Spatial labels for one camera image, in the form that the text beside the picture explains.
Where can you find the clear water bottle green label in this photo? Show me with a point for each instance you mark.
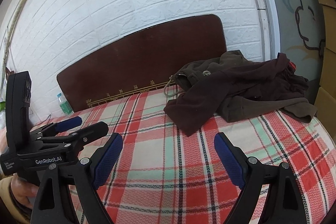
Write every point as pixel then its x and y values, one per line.
pixel 64 107

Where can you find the red plaid bed sheet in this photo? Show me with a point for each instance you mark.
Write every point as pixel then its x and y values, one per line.
pixel 170 163

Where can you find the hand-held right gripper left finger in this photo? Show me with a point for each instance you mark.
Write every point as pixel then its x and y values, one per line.
pixel 107 158

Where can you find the maroon sweatshirt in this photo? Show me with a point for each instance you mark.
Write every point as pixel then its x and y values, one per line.
pixel 204 103

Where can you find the wrapped wall pipe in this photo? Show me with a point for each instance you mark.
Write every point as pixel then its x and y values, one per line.
pixel 15 16

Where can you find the brown wooden headboard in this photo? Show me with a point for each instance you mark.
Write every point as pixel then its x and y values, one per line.
pixel 144 61

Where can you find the glass door with cartoon drawing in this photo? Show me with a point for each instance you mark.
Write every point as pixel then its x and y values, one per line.
pixel 288 16

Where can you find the person's left hand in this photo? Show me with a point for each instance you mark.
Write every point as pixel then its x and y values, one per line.
pixel 23 193

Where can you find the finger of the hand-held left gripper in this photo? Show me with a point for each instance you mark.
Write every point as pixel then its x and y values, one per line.
pixel 68 123
pixel 89 132

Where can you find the white door frame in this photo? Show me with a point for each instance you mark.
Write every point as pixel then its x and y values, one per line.
pixel 265 3

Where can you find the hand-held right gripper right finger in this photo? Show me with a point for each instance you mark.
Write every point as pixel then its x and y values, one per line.
pixel 228 158

